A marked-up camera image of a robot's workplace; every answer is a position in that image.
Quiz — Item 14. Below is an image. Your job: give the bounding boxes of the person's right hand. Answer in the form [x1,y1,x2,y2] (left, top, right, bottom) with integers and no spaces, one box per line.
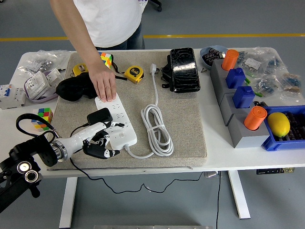
[89,69,117,103]

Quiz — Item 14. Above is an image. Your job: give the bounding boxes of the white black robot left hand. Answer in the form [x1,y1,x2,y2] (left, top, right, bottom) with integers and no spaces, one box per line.
[62,121,125,160]

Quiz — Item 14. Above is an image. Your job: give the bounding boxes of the black adapter cord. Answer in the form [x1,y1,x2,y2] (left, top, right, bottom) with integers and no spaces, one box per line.
[69,122,203,193]

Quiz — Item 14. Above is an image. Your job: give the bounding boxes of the black plug adapter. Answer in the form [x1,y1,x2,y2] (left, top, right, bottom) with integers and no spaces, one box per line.
[86,107,113,125]

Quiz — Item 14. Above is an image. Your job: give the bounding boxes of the white power strip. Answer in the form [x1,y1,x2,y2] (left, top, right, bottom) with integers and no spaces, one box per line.
[94,94,138,151]

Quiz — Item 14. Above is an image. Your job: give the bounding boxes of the large colourful puzzle cube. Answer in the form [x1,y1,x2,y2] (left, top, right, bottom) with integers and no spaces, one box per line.
[99,52,112,70]

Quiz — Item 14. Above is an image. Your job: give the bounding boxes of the small yellow tape measure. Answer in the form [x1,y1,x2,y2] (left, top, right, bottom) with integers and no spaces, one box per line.
[72,63,90,77]

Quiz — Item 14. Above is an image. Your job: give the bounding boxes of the yellow tape measure black label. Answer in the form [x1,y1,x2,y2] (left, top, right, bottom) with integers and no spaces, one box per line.
[123,66,144,84]

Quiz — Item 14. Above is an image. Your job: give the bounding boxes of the black cloth pouch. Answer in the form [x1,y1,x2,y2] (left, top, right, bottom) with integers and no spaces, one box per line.
[55,72,98,102]

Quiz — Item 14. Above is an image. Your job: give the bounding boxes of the small colourful puzzle cube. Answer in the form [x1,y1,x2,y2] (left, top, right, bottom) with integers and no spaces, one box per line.
[32,107,53,132]

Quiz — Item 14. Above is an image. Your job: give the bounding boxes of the purple tray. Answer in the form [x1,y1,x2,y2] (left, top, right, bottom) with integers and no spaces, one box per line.
[23,70,60,104]

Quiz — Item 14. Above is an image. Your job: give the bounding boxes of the clear bag metal screws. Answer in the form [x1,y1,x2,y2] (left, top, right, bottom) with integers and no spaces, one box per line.
[20,49,70,73]

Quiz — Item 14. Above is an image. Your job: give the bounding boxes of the white table leg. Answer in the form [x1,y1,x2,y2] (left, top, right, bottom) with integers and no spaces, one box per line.
[59,177,78,229]
[227,170,251,219]

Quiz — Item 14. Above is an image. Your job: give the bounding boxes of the glossy black case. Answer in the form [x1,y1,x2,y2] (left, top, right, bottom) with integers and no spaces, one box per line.
[169,47,201,93]

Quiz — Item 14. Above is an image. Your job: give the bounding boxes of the white circuit breaker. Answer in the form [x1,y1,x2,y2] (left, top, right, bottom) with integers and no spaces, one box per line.
[0,83,26,110]

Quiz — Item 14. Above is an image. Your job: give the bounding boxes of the grey-brown mat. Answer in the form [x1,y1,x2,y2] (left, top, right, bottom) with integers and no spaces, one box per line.
[41,50,207,170]

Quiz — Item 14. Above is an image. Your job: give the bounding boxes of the blue bowl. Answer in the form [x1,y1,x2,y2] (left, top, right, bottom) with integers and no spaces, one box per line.
[199,45,228,70]

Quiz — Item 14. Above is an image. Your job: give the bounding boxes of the black capacitor pile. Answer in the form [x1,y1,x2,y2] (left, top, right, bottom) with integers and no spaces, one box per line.
[204,47,226,67]

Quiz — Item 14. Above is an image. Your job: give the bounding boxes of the grey peg base block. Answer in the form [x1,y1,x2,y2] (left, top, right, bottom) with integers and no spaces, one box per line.
[209,59,239,104]
[227,112,271,149]
[218,92,255,126]

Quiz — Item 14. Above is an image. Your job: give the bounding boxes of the orange cylinder peg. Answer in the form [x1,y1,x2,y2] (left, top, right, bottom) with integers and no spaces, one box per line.
[243,106,267,131]
[221,49,239,71]

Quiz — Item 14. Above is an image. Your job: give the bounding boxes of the blue block peg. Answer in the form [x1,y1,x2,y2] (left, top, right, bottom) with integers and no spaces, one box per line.
[225,67,246,89]
[232,85,255,108]

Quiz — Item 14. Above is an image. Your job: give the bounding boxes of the clear bag white label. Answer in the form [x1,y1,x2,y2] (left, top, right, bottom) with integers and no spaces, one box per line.
[239,51,266,73]

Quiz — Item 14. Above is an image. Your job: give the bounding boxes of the clear bag blue resistors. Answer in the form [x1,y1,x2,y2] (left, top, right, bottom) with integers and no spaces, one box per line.
[252,75,281,97]

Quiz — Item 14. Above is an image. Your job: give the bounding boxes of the clear bag dark parts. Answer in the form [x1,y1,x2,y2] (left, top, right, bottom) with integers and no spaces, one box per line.
[262,47,286,74]

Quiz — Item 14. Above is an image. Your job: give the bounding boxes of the yellow lemon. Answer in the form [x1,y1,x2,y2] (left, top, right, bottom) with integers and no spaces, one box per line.
[266,112,291,138]

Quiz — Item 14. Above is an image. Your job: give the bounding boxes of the blue plastic bin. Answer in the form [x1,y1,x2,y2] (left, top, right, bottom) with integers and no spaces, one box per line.
[261,104,305,152]

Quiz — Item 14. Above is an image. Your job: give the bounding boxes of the clear bag tan resistors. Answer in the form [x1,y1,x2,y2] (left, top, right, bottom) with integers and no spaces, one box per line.
[277,71,305,96]

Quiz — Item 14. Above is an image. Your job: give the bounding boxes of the black table control panel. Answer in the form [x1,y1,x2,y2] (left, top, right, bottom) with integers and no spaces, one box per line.
[256,167,295,175]

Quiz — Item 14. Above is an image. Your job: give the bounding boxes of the rows of black components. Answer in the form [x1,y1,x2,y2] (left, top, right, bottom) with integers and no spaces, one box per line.
[278,112,305,141]

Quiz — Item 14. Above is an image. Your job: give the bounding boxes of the black tape measure strap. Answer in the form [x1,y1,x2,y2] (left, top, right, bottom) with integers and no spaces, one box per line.
[111,55,128,82]

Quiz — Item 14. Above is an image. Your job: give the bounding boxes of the white power strip cord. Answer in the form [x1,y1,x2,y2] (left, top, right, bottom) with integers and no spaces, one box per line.
[123,63,175,158]

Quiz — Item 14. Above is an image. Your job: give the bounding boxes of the small white wall socket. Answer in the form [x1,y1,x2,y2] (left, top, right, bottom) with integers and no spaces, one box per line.
[44,68,64,88]

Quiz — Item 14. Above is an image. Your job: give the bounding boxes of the black buckled strap bag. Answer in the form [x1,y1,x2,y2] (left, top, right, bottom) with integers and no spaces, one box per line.
[161,54,173,89]

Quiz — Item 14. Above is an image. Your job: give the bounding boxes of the metal bracket under table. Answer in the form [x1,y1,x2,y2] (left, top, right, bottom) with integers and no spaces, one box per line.
[204,171,224,178]

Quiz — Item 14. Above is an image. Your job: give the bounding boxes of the black hanging cable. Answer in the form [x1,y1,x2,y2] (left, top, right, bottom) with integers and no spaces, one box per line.
[215,171,222,229]

